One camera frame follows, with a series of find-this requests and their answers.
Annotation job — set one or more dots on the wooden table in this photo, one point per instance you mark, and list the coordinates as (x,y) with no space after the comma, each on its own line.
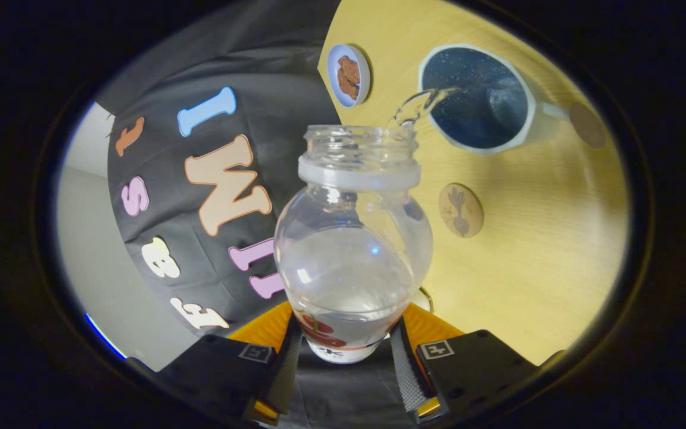
(545,268)

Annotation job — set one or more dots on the round wooden coaster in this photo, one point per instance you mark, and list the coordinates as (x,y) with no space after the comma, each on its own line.
(461,210)

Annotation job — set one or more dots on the clear juice bottle red label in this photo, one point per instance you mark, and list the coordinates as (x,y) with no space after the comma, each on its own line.
(349,268)

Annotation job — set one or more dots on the brown meat piece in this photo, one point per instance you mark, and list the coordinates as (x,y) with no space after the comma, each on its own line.
(349,89)
(350,67)

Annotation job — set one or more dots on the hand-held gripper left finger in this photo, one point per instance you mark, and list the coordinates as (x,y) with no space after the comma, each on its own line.
(283,375)

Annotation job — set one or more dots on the light blue plate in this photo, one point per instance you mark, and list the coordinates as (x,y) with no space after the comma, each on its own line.
(332,65)

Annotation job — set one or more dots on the black backdrop cloth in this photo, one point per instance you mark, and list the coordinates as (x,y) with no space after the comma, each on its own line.
(164,173)

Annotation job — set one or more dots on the white cup blue inside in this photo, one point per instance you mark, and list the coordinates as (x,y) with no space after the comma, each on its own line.
(486,113)

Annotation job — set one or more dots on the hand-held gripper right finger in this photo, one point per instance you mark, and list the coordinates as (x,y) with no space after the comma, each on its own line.
(408,375)

